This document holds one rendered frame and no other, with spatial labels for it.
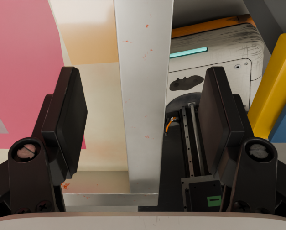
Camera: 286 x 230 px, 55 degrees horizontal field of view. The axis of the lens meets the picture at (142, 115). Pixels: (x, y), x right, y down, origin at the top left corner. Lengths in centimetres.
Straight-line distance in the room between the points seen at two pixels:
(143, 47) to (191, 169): 91
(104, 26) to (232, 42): 94
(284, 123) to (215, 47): 83
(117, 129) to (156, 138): 6
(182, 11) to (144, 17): 112
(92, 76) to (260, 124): 19
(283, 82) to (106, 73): 17
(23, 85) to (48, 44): 6
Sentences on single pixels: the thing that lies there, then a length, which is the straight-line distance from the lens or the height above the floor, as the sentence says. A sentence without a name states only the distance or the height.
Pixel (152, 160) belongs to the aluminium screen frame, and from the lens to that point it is 31.
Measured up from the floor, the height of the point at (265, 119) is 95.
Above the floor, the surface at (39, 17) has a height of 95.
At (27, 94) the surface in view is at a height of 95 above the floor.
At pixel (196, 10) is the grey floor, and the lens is 132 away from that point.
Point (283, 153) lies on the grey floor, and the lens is 229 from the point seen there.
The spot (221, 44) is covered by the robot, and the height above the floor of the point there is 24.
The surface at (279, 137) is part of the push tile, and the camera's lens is 34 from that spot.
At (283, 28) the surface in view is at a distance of 40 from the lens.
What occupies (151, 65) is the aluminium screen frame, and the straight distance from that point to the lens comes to 21.
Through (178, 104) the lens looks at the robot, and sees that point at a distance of 128.
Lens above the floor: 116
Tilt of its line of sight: 42 degrees down
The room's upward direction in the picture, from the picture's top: 180 degrees counter-clockwise
